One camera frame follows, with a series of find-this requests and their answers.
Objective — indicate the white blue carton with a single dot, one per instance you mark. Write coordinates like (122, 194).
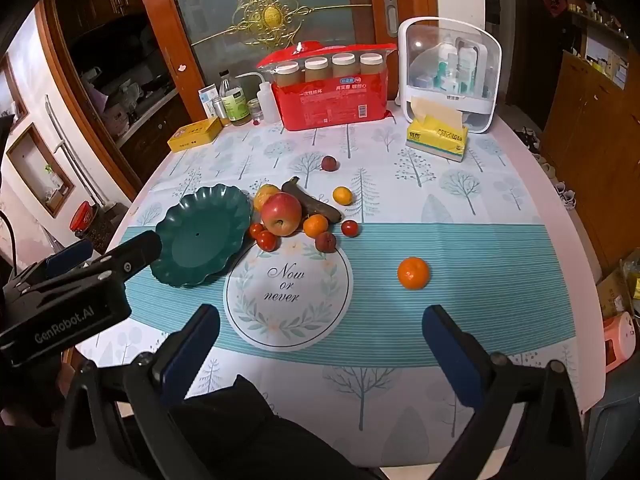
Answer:
(207, 100)

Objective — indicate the person's dark clothing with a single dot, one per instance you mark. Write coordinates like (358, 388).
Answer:
(260, 440)

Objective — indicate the red lid container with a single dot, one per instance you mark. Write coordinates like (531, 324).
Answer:
(85, 220)

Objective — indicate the small orange mandarin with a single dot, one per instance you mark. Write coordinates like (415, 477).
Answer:
(316, 225)

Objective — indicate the large orange mandarin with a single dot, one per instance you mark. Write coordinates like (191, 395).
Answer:
(413, 273)

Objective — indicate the yellow tissue pack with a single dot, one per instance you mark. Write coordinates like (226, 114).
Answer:
(437, 137)

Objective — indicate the white appliance with clear lid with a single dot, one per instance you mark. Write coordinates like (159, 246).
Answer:
(485, 105)

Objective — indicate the red paper cup package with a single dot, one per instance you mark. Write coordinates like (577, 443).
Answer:
(330, 105)

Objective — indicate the white squeeze bottle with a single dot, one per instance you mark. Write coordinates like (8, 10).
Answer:
(269, 105)

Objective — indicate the yellow tin box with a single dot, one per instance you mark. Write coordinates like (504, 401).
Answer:
(195, 135)

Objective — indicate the pink appliance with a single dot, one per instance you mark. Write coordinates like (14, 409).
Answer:
(617, 340)

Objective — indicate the green scalloped plate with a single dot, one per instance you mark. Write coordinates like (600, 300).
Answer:
(200, 240)

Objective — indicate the brown wooden cabinet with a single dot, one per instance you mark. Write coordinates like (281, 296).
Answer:
(590, 150)

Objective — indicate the small glass jar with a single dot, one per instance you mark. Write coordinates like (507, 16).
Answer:
(255, 110)

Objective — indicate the wrinkled red date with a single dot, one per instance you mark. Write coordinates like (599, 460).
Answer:
(325, 242)

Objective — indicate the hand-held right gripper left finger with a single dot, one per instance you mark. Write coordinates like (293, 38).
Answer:
(192, 355)

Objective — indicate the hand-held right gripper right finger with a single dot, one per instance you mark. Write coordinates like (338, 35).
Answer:
(450, 360)

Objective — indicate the red cherry tomato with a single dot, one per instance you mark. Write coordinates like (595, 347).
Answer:
(267, 242)
(350, 228)
(256, 230)

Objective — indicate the green label glass bottle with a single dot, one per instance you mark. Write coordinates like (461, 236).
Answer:
(235, 105)

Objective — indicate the red apple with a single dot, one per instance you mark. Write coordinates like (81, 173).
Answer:
(282, 215)

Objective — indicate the dark red plum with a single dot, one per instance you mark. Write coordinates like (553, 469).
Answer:
(329, 164)

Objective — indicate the small yellow kumquat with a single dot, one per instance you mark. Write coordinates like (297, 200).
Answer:
(342, 195)

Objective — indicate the teal cosmetic bottle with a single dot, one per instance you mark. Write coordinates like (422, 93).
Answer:
(446, 70)

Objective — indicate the white cosmetic bottle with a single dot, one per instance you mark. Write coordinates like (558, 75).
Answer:
(467, 67)

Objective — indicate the gold door ornament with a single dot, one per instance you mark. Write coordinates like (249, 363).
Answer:
(272, 15)

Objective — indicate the dark cucumber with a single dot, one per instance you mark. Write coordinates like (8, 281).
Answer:
(320, 207)

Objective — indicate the yellow pear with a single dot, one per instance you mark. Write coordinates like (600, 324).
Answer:
(264, 194)

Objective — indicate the white lid jar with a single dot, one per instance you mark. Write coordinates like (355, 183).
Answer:
(345, 67)
(287, 74)
(372, 66)
(317, 71)

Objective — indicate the dark wooden kitchen cabinet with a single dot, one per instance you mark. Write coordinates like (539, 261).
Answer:
(150, 120)

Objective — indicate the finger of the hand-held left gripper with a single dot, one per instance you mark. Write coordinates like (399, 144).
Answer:
(70, 255)
(137, 252)

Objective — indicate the wooden glass door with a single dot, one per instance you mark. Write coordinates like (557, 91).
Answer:
(160, 20)

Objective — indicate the cardboard box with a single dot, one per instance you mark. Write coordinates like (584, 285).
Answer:
(615, 290)

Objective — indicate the wall shelf with bottles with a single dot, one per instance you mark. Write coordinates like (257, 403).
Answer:
(605, 35)

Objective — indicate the small metal can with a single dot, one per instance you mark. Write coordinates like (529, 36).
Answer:
(220, 109)

